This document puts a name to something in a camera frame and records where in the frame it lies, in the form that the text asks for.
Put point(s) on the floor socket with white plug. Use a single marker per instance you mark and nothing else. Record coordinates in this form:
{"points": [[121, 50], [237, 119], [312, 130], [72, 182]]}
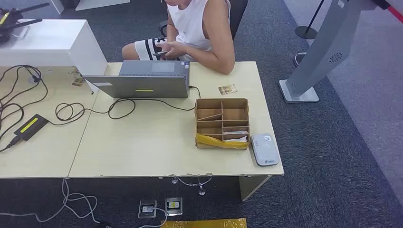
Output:
{"points": [[147, 209]]}

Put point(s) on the person's left forearm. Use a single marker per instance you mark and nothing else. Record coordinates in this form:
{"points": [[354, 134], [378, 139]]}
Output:
{"points": [[211, 61]]}

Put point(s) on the floor socket with yellow label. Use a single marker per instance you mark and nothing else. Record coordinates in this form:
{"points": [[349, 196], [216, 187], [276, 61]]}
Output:
{"points": [[173, 206]]}

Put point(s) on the white cabinet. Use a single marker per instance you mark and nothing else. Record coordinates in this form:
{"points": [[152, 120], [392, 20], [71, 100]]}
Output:
{"points": [[47, 41]]}

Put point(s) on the black smartphone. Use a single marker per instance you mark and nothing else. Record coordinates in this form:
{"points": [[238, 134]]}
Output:
{"points": [[160, 53]]}

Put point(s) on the person's left hand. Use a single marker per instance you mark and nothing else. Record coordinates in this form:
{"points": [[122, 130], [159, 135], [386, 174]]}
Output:
{"points": [[176, 49]]}

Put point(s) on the yellow floor tape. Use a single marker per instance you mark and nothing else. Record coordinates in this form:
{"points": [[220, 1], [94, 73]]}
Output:
{"points": [[204, 223]]}

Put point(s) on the white furniture base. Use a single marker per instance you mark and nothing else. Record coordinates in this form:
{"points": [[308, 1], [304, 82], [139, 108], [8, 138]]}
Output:
{"points": [[94, 3]]}

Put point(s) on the chrome desk foot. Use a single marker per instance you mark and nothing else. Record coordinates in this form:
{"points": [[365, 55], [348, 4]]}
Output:
{"points": [[201, 191]]}

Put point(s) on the black power adapter yellow label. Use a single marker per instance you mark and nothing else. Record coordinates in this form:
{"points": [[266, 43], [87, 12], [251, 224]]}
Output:
{"points": [[31, 126]]}

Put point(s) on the silver kiosk stand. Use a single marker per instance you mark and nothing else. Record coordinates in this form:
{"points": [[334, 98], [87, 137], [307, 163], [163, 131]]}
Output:
{"points": [[324, 47]]}

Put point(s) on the person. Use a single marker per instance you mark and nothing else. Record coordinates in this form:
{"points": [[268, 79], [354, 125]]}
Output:
{"points": [[195, 22]]}

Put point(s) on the beige desk leg panel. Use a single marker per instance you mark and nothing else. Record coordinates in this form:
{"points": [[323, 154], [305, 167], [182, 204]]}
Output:
{"points": [[250, 185]]}

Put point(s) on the torn brown sticker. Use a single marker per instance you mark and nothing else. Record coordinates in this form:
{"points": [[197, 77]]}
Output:
{"points": [[77, 82]]}

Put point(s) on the grey laptop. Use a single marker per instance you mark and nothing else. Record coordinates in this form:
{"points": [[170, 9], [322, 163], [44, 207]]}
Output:
{"points": [[141, 85]]}

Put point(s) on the white card reader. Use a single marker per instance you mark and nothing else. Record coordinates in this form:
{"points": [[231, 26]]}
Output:
{"points": [[264, 151]]}

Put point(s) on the cardboard organizer box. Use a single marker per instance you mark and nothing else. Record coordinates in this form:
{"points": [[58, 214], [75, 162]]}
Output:
{"points": [[206, 104]]}

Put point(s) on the red barrier belt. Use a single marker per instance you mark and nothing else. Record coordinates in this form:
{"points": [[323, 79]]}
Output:
{"points": [[395, 13]]}

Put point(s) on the ID card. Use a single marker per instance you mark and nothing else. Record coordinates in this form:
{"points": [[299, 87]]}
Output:
{"points": [[228, 89]]}

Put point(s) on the clear acrylic stand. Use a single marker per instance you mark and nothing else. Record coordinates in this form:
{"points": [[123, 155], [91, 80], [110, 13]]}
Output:
{"points": [[22, 32]]}

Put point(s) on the black stanchion post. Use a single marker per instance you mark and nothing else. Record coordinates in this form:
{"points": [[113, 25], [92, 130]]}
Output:
{"points": [[306, 32]]}

